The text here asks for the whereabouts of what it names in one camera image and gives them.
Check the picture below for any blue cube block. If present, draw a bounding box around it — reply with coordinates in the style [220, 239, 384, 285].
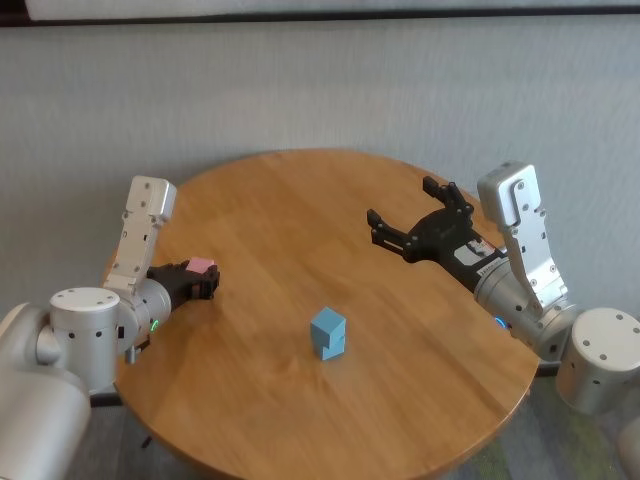
[309, 306, 347, 346]
[314, 333, 347, 361]

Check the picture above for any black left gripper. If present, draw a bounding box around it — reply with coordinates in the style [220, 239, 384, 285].
[147, 260, 222, 307]

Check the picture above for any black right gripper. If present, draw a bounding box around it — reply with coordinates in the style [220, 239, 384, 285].
[367, 176, 506, 294]

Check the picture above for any black wall trim strip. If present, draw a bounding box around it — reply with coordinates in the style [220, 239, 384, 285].
[0, 8, 640, 29]

